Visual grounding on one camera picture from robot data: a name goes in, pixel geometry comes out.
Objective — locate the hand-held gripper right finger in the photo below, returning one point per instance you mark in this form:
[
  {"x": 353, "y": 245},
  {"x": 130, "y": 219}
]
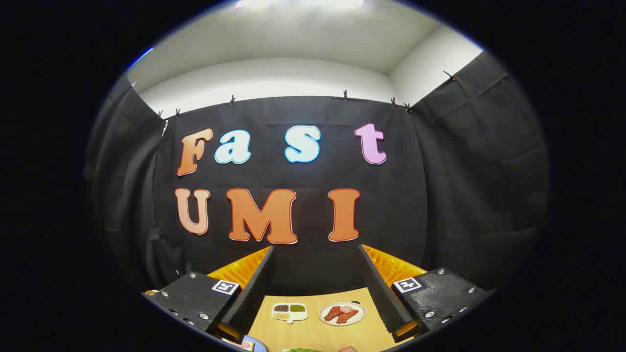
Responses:
[{"x": 379, "y": 288}]

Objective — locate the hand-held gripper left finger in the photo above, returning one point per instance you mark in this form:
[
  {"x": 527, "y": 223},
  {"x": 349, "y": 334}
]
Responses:
[{"x": 254, "y": 288}]

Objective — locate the green lettuce leaf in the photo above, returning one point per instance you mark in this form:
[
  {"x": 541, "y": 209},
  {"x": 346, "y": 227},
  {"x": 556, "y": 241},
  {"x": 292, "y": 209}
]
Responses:
[{"x": 301, "y": 350}]

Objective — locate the pile of yellow soybeans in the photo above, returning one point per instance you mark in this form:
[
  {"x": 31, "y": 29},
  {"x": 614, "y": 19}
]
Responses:
[{"x": 280, "y": 316}]

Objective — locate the brown meat slice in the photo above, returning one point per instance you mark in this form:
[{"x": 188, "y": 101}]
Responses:
[
  {"x": 333, "y": 314},
  {"x": 348, "y": 316}
]

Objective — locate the white divided dish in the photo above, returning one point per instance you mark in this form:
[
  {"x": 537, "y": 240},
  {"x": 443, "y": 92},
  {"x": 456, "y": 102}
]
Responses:
[{"x": 289, "y": 314}]

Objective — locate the blue round plate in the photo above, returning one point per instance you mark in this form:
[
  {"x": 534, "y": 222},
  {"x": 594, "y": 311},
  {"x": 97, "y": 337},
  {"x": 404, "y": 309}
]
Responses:
[{"x": 258, "y": 346}]

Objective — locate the white oval plate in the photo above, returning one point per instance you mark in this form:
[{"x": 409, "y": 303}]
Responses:
[{"x": 325, "y": 320}]

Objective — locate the ceiling light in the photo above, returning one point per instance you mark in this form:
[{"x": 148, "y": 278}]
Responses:
[{"x": 298, "y": 3}]

